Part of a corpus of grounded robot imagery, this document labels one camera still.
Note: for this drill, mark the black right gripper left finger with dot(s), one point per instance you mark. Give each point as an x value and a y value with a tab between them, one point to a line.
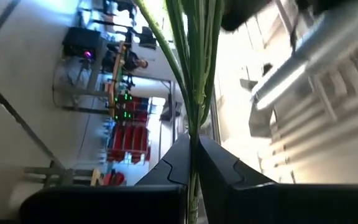
154	202

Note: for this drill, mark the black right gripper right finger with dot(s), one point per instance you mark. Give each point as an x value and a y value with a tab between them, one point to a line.
244	202

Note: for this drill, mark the orange artificial flower bunch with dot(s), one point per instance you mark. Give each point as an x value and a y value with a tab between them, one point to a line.
197	77

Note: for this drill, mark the red storage cabinet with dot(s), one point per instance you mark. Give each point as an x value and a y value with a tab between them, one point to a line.
132	137

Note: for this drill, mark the person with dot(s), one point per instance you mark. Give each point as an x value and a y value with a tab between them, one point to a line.
132	62

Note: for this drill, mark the black equipment box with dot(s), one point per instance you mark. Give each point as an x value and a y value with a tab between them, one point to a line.
79	40

